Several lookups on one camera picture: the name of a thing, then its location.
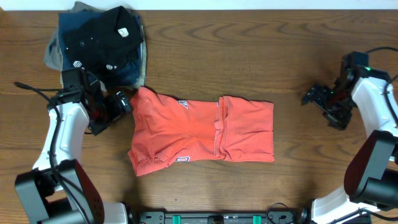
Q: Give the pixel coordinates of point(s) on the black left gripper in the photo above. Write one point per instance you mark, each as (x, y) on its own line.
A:
(116, 104)

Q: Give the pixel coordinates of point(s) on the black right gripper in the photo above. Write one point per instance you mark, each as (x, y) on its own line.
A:
(323, 101)

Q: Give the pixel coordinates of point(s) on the red soccer t-shirt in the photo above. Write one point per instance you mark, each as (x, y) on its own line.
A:
(169, 130)

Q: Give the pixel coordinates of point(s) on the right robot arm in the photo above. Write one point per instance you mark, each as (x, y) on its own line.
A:
(369, 185)

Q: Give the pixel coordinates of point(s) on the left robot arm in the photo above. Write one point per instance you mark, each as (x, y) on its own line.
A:
(57, 189)

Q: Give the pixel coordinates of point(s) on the navy blue folded garment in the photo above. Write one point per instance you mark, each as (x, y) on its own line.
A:
(106, 44)

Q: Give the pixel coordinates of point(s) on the black folded shirt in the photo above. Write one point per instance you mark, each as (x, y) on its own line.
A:
(105, 42)

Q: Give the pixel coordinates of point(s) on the grey folded garment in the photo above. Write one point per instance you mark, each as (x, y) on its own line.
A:
(53, 55)

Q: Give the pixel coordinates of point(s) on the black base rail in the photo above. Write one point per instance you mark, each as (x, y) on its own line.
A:
(277, 216)

